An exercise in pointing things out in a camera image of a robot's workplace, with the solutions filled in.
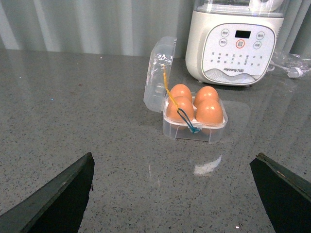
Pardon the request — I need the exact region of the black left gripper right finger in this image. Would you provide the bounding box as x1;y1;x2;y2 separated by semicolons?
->
250;153;311;233

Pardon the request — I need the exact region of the brown egg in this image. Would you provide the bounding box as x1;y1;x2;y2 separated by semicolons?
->
166;96;194;122
194;86;219;107
195;98;224;125
170;83;192;102

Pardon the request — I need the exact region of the white Joyoung soymilk machine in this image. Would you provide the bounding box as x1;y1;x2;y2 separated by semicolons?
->
185;0;289;86

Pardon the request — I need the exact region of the clear plastic bag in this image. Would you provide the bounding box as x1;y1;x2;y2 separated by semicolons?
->
268;47;311;80

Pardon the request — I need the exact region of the yellow rubber band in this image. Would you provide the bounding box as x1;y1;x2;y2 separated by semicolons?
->
161;65;179;111

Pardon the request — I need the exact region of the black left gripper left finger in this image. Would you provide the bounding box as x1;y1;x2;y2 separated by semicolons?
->
0;152;94;233

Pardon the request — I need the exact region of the blue rubber band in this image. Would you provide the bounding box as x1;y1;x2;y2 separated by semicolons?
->
177;108;200;133

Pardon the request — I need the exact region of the white power plug cable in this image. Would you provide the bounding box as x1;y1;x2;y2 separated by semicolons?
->
268;60;304;79

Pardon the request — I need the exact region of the clear plastic egg box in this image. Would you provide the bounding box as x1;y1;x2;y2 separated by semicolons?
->
143;36;228;143

